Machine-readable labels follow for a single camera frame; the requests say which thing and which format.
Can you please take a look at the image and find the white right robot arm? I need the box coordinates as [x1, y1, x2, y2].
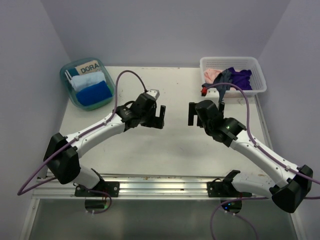
[188, 100, 313, 213]

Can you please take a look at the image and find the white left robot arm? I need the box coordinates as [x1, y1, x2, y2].
[44, 89, 166, 197]

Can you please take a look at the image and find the dark grey towel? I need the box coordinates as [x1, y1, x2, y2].
[201, 69, 232, 103]

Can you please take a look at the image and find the purple towel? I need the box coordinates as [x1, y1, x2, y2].
[227, 67, 252, 91]

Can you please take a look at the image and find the pink towel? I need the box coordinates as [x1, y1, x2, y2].
[203, 68, 221, 84]

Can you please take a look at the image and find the white plastic basket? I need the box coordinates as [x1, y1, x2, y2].
[199, 56, 267, 97]

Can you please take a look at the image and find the beige DORA towel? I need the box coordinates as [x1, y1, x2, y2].
[75, 60, 100, 75]

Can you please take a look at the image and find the light blue rolled towel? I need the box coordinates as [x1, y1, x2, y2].
[71, 71, 106, 92]

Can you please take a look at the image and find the teal plastic bin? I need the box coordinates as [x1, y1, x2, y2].
[59, 57, 115, 111]

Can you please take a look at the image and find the teal white striped towel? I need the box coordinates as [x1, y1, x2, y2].
[64, 67, 79, 82]

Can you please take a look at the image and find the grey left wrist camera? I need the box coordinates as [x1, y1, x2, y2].
[146, 89, 160, 100]

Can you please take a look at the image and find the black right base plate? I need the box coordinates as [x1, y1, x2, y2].
[206, 178, 252, 198]

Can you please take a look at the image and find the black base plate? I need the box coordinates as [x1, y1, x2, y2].
[206, 178, 252, 198]
[74, 181, 120, 198]

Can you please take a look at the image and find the aluminium mounting rail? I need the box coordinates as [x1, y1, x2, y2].
[32, 174, 297, 200]

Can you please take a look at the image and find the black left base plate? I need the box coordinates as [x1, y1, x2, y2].
[74, 181, 120, 198]

